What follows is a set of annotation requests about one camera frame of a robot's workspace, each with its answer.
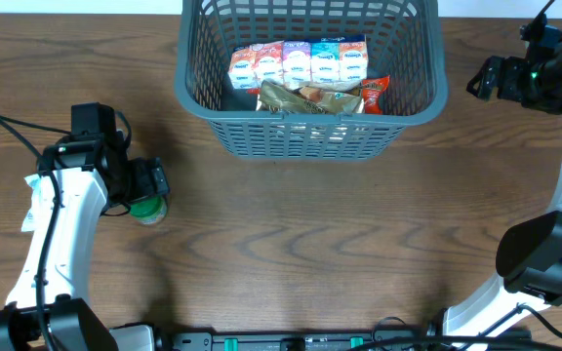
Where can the grey plastic basket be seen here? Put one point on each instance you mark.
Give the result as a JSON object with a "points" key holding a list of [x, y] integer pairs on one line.
{"points": [[404, 42]]}

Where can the white green tissue packet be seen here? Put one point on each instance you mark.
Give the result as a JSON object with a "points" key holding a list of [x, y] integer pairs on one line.
{"points": [[33, 216]]}

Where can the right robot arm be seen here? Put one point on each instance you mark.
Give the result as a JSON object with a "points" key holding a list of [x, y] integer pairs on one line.
{"points": [[528, 276]]}

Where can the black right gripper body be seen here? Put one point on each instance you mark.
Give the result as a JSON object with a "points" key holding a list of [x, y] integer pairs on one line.
{"points": [[489, 78]]}

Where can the gold foil bag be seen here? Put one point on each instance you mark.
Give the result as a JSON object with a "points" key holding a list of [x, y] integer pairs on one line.
{"points": [[307, 100]]}

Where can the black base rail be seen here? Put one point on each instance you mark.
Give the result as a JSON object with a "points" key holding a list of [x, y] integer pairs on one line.
{"points": [[310, 342]]}

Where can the green lid jar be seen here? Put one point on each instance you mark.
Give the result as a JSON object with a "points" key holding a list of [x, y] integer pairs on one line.
{"points": [[150, 211]]}

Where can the colourful tissue multipack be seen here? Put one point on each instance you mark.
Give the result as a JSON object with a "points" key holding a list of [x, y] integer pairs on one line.
{"points": [[335, 63]]}

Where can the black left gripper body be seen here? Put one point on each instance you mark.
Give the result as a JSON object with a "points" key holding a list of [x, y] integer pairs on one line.
{"points": [[140, 180]]}

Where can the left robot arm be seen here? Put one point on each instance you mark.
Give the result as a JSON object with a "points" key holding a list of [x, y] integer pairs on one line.
{"points": [[78, 180]]}

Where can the red spaghetti packet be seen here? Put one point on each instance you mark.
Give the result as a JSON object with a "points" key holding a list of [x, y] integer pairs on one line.
{"points": [[370, 90]]}

